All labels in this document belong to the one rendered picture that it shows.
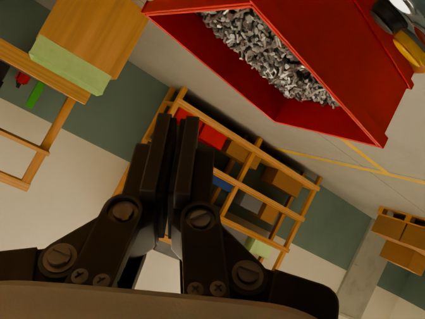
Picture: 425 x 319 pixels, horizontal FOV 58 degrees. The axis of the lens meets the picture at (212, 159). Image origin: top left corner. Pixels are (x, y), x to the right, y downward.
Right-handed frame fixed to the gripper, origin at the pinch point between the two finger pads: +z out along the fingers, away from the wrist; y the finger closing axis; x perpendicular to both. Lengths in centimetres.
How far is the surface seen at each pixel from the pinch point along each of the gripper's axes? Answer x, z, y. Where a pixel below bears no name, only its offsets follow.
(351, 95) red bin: -15.7, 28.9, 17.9
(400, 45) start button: -1.5, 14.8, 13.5
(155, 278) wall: -566, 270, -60
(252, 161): -409, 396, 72
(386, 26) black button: 0.2, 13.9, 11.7
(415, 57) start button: -1.9, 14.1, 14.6
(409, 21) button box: 1.0, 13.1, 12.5
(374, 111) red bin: -19.5, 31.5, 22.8
